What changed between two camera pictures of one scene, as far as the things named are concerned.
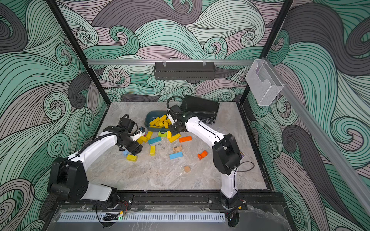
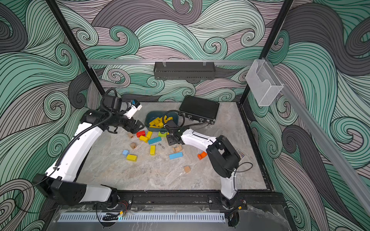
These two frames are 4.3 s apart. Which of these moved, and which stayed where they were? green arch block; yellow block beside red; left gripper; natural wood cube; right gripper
Moved: left gripper; right gripper
Stayed: natural wood cube; yellow block beside red; green arch block
